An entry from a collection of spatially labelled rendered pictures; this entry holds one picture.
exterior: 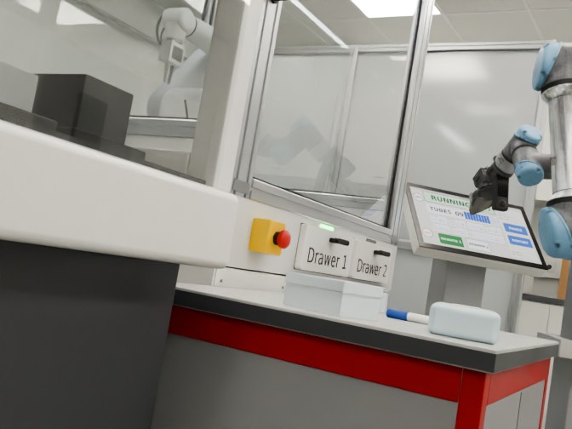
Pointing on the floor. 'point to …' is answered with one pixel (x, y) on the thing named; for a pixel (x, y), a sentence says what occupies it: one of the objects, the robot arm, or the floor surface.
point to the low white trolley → (336, 370)
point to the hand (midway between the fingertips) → (473, 213)
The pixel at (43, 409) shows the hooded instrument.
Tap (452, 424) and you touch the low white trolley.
